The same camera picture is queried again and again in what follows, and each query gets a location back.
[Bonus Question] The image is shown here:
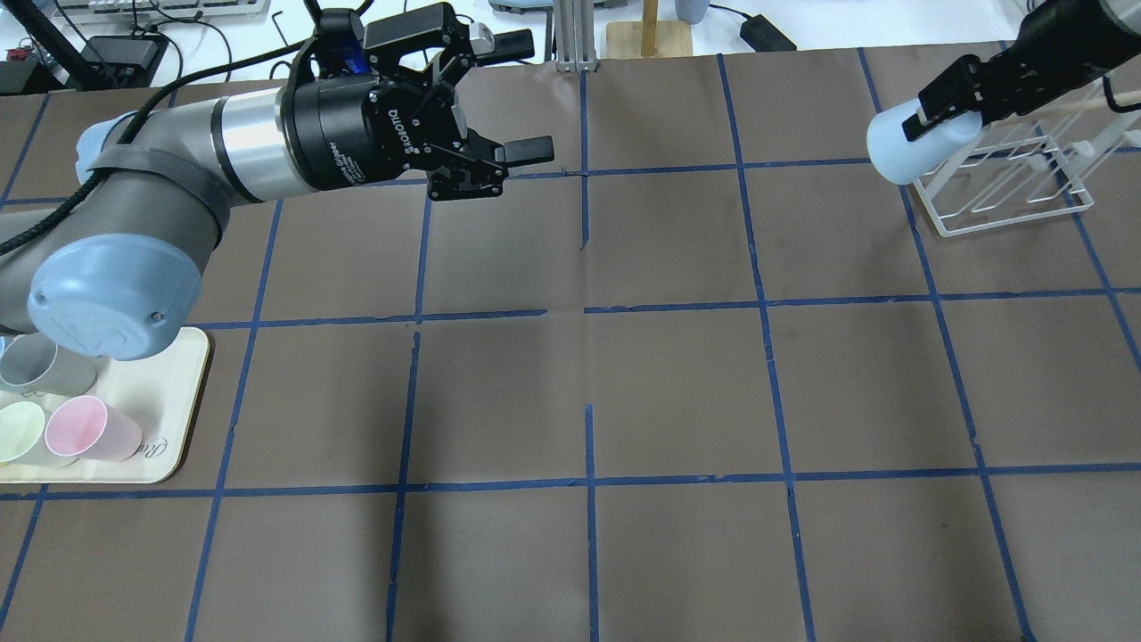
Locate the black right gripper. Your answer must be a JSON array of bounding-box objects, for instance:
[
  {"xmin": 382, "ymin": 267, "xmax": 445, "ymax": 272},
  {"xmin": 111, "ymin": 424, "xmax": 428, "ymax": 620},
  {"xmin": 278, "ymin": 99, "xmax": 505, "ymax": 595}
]
[{"xmin": 903, "ymin": 1, "xmax": 1124, "ymax": 143}]

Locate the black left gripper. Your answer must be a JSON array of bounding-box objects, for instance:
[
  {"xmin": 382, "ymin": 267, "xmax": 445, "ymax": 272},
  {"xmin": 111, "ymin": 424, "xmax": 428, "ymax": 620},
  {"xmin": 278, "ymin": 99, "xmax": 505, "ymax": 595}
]
[{"xmin": 280, "ymin": 3, "xmax": 555, "ymax": 201}]

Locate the pale blue plastic cup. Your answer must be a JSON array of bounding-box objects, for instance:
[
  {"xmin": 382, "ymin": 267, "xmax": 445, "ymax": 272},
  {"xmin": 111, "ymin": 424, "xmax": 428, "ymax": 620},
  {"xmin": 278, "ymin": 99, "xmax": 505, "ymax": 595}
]
[{"xmin": 866, "ymin": 98, "xmax": 984, "ymax": 185}]

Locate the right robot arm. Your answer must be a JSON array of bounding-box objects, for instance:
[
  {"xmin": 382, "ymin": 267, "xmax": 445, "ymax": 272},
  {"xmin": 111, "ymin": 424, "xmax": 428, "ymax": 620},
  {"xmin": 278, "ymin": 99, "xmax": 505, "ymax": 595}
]
[{"xmin": 901, "ymin": 1, "xmax": 1140, "ymax": 143}]

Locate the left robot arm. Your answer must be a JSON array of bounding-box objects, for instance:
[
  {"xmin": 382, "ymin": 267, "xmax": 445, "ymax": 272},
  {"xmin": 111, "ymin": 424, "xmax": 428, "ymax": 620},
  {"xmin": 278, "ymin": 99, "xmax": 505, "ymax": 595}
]
[{"xmin": 1, "ymin": 3, "xmax": 555, "ymax": 361}]

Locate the blue cup on desk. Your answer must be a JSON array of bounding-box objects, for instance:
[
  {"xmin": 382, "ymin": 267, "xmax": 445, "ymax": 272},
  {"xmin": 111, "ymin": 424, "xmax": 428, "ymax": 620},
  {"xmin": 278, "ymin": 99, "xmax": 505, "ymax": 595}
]
[{"xmin": 674, "ymin": 0, "xmax": 710, "ymax": 26}]

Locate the pink plastic cup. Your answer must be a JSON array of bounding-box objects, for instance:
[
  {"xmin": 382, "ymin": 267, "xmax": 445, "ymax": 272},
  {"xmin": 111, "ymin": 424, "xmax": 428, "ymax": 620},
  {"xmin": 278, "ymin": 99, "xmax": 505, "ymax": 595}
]
[{"xmin": 44, "ymin": 395, "xmax": 143, "ymax": 462}]

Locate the grey plastic cup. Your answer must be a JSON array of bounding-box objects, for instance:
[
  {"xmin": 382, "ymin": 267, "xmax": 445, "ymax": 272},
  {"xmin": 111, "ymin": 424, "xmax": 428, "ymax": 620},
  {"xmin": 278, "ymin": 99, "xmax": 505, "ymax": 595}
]
[{"xmin": 1, "ymin": 333, "xmax": 98, "ymax": 397}]

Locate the white plastic cup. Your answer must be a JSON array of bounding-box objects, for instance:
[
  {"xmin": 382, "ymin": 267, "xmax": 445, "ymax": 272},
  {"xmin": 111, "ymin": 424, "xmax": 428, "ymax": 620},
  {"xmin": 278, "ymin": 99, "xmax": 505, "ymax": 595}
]
[{"xmin": 1, "ymin": 401, "xmax": 76, "ymax": 468}]

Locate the wooden mug tree stand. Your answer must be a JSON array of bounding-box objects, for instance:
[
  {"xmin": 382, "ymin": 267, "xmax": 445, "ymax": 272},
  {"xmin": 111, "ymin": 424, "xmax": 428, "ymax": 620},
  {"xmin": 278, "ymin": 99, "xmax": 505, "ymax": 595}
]
[{"xmin": 602, "ymin": 1, "xmax": 694, "ymax": 60}]

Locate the black power adapter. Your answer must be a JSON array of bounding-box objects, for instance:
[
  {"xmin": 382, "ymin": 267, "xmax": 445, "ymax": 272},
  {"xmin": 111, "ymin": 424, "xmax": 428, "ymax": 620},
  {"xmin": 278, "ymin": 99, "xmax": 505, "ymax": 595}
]
[{"xmin": 739, "ymin": 13, "xmax": 799, "ymax": 52}]

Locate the black allen key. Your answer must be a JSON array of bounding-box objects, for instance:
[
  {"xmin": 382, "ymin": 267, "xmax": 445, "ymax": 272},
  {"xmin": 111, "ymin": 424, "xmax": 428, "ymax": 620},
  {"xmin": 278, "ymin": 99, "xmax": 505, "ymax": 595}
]
[{"xmin": 269, "ymin": 11, "xmax": 289, "ymax": 44}]

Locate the cream plastic tray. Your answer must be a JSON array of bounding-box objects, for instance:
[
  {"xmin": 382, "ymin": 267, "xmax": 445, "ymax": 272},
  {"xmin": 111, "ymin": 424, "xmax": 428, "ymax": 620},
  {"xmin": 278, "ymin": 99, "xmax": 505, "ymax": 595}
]
[{"xmin": 1, "ymin": 326, "xmax": 213, "ymax": 488}]

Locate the aluminium frame post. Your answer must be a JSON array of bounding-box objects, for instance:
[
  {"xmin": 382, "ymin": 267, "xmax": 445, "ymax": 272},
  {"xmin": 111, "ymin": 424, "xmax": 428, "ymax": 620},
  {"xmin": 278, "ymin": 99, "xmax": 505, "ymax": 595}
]
[{"xmin": 553, "ymin": 0, "xmax": 596, "ymax": 72}]

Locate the white wire cup rack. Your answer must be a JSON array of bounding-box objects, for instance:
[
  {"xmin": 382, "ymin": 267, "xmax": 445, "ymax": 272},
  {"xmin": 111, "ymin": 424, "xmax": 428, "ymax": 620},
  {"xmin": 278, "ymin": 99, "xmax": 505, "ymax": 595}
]
[{"xmin": 911, "ymin": 80, "xmax": 1138, "ymax": 237}]

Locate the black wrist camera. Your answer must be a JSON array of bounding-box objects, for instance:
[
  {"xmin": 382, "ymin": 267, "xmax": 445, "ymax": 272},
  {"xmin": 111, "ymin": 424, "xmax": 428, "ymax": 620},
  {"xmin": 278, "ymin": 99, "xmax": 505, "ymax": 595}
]
[{"xmin": 310, "ymin": 8, "xmax": 371, "ymax": 78}]

